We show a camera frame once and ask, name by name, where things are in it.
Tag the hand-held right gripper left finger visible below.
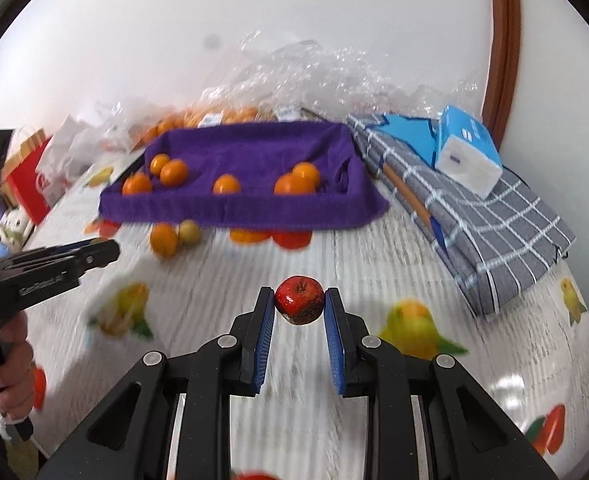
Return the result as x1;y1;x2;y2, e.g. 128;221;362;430
37;287;276;480

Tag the small yellow-green fruit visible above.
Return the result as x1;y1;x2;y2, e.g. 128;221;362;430
178;219;201;246

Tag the bag of oranges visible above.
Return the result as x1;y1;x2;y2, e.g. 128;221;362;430
142;105;280;143

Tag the tray with purple towel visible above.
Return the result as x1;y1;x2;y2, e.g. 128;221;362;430
98;121;390;231

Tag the red paper bag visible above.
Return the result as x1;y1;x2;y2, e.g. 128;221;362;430
2;125;55;226

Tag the pile of small bottles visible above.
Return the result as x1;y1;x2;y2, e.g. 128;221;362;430
0;207;38;251

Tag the grey checked cloth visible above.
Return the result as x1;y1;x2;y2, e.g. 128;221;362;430
347;112;577;317

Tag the blue flat packet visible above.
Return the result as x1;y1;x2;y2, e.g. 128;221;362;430
377;114;443;168

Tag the white plastic bag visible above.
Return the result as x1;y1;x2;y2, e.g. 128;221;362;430
37;115;105;186

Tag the wooden rod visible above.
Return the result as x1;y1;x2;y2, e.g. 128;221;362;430
382;162;435;231

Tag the small red apple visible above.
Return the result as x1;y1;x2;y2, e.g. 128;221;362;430
274;276;324;325

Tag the blue tissue box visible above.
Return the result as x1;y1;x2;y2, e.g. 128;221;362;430
433;105;504;200

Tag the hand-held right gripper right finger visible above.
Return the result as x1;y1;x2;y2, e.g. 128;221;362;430
323;287;560;480

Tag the clear plastic bag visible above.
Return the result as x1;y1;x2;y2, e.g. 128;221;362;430
94;100;165;153

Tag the person's left hand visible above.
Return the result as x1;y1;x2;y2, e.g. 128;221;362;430
0;312;36;418

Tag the printed fruit tablecloth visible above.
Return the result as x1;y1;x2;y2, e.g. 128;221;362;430
22;150;589;480

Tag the crumpled clear plastic wrap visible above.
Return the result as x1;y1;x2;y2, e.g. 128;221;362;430
199;30;480;126

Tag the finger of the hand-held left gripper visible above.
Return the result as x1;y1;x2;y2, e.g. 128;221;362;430
4;239;121;277
42;238;103;257

